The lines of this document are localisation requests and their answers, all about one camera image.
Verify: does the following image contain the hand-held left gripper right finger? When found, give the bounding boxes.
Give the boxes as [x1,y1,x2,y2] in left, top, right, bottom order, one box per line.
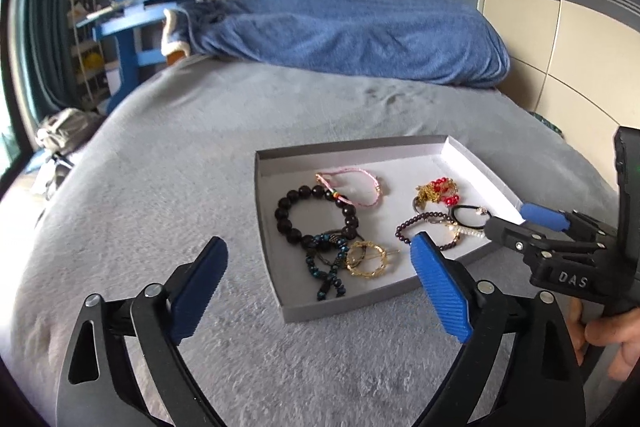
[410,231,586,427]

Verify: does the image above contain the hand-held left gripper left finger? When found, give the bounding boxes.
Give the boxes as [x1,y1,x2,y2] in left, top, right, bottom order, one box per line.
[55,236,230,427]

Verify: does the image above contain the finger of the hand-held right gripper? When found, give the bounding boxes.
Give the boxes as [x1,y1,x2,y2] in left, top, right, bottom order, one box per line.
[484,216,609,269]
[520,203,620,249]

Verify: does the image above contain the white pearl bracelet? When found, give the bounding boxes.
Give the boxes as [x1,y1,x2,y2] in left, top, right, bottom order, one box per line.
[440,224,488,247]

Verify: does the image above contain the black cord bracelet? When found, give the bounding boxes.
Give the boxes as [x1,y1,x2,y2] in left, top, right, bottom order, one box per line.
[446,204,494,229]

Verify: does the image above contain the round gold hair clip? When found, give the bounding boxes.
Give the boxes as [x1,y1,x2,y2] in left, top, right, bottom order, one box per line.
[345,239,402,279]

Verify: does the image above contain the small purple bead bracelet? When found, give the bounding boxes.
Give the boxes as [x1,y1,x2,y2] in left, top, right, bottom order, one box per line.
[395,212,458,254]

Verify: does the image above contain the gold chain with red beads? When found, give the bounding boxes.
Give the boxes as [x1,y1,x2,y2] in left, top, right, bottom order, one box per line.
[412,176,463,210]

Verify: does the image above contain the large dark bead bracelet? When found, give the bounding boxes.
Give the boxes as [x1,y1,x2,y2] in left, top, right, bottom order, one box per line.
[275,185,362,245]

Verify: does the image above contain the blue beaded bracelet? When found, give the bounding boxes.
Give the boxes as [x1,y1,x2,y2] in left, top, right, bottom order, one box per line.
[300,231,352,303]

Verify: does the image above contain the pink cord bracelet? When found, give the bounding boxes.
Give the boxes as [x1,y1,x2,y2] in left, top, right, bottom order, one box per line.
[315,167,384,208]

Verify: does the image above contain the grey cardboard box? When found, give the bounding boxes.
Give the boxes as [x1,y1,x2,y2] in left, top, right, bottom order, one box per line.
[254,134,526,324]

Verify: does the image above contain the person's right hand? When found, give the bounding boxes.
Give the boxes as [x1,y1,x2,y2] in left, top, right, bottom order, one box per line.
[570,294,640,380]

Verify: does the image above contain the grey bed blanket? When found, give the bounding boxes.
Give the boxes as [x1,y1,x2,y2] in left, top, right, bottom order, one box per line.
[0,54,631,427]

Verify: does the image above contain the beige wardrobe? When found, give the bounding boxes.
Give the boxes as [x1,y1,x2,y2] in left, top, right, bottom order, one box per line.
[477,0,640,140]

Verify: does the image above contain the grey bag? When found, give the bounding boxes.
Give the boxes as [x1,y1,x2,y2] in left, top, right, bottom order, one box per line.
[34,107,105,156]

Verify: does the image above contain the blue desk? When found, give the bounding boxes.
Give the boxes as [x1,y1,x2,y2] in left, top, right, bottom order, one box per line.
[75,0,224,116]

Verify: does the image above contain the white tan fuzzy cloth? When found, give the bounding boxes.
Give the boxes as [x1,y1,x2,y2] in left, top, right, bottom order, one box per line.
[161,7,192,64]

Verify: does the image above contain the blue blanket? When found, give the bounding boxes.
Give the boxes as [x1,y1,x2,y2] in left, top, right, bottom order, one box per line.
[182,0,511,88]

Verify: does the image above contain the white shelf rack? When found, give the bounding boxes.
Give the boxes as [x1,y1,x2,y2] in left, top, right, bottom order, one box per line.
[67,0,110,108]

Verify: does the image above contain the teal curtain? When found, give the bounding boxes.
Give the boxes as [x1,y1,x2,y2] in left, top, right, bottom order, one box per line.
[6,0,97,120]

